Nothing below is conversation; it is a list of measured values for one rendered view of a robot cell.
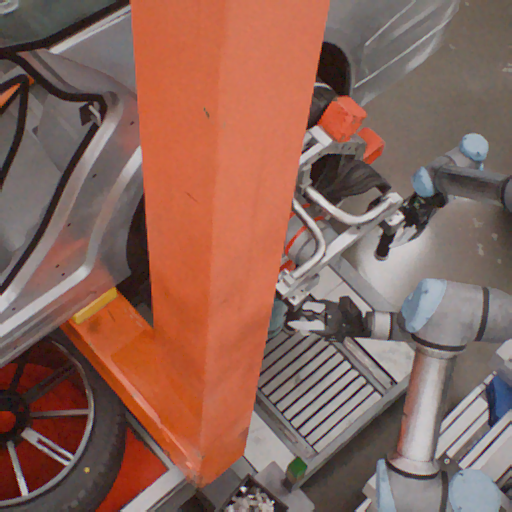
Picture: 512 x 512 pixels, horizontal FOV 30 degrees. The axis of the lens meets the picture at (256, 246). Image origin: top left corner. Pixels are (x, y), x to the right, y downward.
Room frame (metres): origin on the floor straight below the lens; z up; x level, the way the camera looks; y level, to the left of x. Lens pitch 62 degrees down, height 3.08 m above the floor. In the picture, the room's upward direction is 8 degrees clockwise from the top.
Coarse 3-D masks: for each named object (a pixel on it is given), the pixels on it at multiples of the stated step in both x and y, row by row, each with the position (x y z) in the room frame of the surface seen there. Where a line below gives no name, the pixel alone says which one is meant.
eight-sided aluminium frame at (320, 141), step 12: (312, 132) 1.40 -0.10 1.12; (324, 132) 1.40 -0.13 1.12; (312, 144) 1.37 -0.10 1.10; (324, 144) 1.37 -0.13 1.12; (336, 144) 1.39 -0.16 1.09; (348, 144) 1.43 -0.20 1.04; (360, 144) 1.48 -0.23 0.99; (300, 156) 1.32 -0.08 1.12; (312, 156) 1.33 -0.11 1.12; (348, 156) 1.52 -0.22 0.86; (360, 156) 1.49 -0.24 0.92; (300, 168) 1.30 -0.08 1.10; (336, 168) 1.50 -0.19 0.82; (312, 204) 1.45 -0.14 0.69; (324, 216) 1.42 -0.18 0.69
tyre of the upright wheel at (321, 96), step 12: (324, 84) 1.59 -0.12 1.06; (312, 96) 1.49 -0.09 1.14; (324, 96) 1.51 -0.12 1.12; (336, 96) 1.55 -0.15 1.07; (312, 108) 1.45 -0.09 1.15; (324, 108) 1.48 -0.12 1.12; (312, 120) 1.44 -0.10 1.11; (336, 156) 1.55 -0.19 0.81; (324, 180) 1.53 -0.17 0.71; (144, 204) 1.22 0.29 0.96; (144, 216) 1.20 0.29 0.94; (132, 228) 1.22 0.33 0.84; (144, 228) 1.19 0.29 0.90; (144, 240) 1.18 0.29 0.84
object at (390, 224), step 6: (378, 198) 1.34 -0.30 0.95; (372, 204) 1.32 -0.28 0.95; (396, 210) 1.31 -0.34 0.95; (390, 216) 1.29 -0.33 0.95; (396, 216) 1.29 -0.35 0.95; (402, 216) 1.30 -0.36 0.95; (384, 222) 1.28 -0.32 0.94; (390, 222) 1.27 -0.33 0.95; (396, 222) 1.28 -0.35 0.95; (402, 222) 1.29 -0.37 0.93; (384, 228) 1.27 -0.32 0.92; (390, 228) 1.26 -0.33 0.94; (396, 228) 1.28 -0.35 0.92; (390, 234) 1.26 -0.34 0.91
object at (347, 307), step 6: (342, 300) 1.05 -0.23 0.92; (348, 300) 1.05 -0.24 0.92; (342, 306) 1.03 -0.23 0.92; (348, 306) 1.04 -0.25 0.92; (354, 306) 1.06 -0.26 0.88; (342, 312) 1.02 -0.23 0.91; (348, 312) 1.02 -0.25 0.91; (354, 312) 1.04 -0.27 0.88; (360, 312) 1.06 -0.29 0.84; (348, 318) 1.02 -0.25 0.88; (354, 318) 1.02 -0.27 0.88; (360, 318) 1.04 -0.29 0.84; (354, 324) 1.02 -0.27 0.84; (360, 324) 1.03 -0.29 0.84
